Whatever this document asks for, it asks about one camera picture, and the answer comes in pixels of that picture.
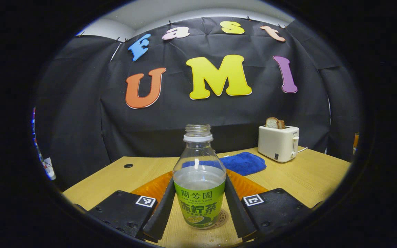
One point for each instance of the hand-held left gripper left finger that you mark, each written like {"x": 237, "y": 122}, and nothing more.
{"x": 160, "y": 213}

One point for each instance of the blue towel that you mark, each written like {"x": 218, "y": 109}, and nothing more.
{"x": 245, "y": 163}

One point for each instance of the toast bread slice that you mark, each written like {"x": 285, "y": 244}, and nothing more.
{"x": 271, "y": 123}
{"x": 281, "y": 124}

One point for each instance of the round wooden coaster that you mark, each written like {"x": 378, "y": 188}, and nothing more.
{"x": 222, "y": 217}

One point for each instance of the white side table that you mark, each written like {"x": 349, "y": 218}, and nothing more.
{"x": 50, "y": 170}

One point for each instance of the white toaster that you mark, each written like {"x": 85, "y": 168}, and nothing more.
{"x": 276, "y": 144}

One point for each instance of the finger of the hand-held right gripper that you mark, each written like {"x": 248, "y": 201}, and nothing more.
{"x": 356, "y": 141}

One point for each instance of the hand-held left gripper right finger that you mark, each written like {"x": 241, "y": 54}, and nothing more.
{"x": 238, "y": 213}

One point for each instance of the green label water bottle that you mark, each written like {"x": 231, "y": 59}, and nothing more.
{"x": 198, "y": 193}

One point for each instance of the black backdrop cloth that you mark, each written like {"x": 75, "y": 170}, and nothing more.
{"x": 81, "y": 120}

